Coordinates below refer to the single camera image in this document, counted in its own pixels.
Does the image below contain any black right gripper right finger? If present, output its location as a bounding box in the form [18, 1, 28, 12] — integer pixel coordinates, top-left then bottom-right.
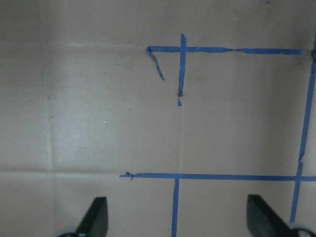
[246, 195, 296, 237]

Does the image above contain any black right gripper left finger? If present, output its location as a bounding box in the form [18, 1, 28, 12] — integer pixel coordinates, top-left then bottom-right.
[75, 197, 108, 237]

